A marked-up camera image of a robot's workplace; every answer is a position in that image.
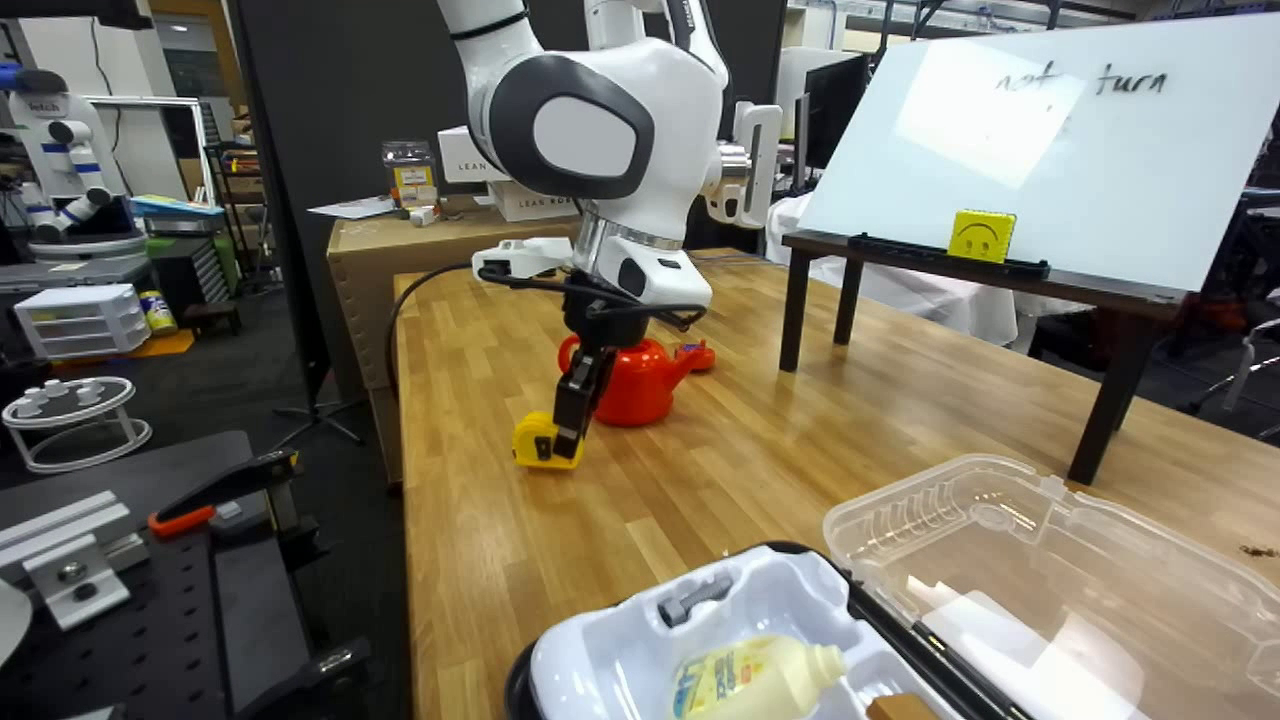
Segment small brown block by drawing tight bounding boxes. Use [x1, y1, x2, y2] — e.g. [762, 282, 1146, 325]
[865, 686, 942, 720]

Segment black perforated workbench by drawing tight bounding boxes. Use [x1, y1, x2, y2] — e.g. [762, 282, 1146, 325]
[0, 429, 407, 720]

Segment black partition panel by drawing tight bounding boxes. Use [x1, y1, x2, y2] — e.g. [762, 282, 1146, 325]
[225, 0, 471, 412]

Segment clear plastic container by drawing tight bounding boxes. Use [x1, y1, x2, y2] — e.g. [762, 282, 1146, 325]
[819, 451, 1280, 720]

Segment glass cup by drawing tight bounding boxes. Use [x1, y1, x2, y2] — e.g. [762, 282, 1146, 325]
[380, 135, 449, 227]

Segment black easel stand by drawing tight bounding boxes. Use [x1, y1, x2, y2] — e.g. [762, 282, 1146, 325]
[778, 227, 1191, 488]

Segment white tray with items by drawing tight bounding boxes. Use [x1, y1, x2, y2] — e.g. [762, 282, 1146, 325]
[500, 535, 1017, 720]

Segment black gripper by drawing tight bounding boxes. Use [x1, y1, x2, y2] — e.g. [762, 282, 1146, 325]
[547, 267, 713, 465]

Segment yellow smiley sticky note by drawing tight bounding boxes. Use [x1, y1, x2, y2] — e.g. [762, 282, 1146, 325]
[945, 207, 1021, 267]

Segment aluminium extrusion pieces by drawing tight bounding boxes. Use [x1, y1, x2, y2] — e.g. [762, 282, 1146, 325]
[0, 482, 153, 636]

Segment white bottle with colourful label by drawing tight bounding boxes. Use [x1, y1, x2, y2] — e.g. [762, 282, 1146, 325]
[670, 630, 852, 720]

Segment yellow block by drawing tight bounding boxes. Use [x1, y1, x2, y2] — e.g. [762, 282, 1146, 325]
[507, 409, 593, 474]

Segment white microscope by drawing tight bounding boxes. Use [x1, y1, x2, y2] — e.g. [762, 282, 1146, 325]
[0, 62, 153, 265]

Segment white ring stand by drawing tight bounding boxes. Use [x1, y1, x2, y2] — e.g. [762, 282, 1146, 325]
[0, 371, 156, 481]

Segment white drawer organizer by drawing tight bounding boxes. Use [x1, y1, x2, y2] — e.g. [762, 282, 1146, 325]
[8, 281, 156, 365]

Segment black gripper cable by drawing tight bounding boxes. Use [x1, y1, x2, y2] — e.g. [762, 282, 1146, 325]
[380, 256, 579, 417]

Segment white whiteboard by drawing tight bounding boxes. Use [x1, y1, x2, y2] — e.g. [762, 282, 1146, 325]
[794, 10, 1280, 298]

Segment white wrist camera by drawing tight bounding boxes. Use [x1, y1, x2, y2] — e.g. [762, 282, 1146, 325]
[469, 231, 579, 289]

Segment wooden cabinet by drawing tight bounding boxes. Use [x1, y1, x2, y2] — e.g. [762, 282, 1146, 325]
[326, 201, 583, 391]

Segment red plastic teapot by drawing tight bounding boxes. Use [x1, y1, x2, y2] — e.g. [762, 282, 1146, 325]
[552, 333, 713, 430]

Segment orange and black clamp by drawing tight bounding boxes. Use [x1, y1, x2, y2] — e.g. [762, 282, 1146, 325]
[143, 442, 307, 544]

